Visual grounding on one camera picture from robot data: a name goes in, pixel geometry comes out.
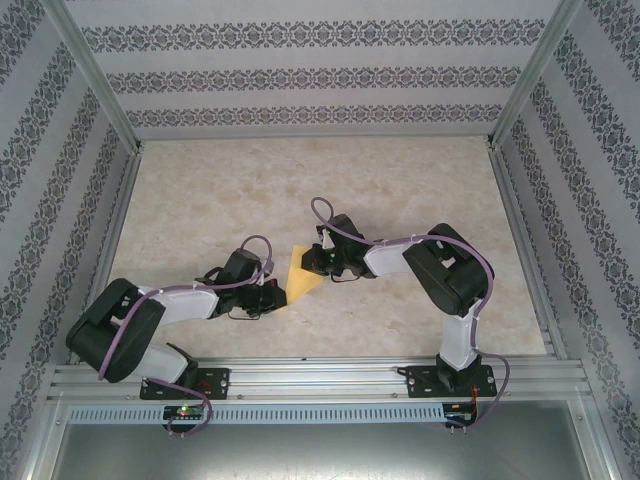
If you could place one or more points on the circuit board with green light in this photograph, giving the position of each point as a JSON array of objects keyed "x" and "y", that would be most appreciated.
[{"x": 185, "y": 412}]

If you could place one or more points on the small circuit board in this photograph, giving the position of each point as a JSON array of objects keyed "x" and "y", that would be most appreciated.
[{"x": 460, "y": 415}]

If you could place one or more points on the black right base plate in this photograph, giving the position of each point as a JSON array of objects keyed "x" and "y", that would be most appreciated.
[{"x": 420, "y": 382}]

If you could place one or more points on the grey metal panel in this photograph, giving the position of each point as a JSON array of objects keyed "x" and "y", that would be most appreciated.
[{"x": 325, "y": 455}]

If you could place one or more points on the yellow paper sheet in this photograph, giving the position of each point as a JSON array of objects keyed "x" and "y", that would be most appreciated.
[{"x": 300, "y": 280}]

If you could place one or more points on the aluminium mounting rail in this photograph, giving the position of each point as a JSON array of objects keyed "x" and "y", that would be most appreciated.
[{"x": 320, "y": 375}]

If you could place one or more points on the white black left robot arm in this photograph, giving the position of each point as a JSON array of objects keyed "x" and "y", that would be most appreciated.
[{"x": 185, "y": 305}]

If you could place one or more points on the aluminium frame post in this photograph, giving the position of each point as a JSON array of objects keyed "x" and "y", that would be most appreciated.
[
  {"x": 531, "y": 75},
  {"x": 102, "y": 80}
]

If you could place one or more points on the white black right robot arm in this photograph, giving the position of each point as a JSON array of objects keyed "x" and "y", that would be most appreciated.
[{"x": 390, "y": 257}]

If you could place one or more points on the aluminium side rail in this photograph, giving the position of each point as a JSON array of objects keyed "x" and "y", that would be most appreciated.
[
  {"x": 107, "y": 250},
  {"x": 525, "y": 250}
]

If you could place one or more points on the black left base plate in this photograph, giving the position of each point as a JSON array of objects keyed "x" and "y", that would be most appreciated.
[{"x": 217, "y": 382}]

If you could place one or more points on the aluminium frame beam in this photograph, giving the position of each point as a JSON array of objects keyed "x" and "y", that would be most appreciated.
[
  {"x": 47, "y": 440},
  {"x": 597, "y": 440}
]

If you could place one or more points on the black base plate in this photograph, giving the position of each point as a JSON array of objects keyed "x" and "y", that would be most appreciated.
[
  {"x": 217, "y": 382},
  {"x": 420, "y": 382}
]

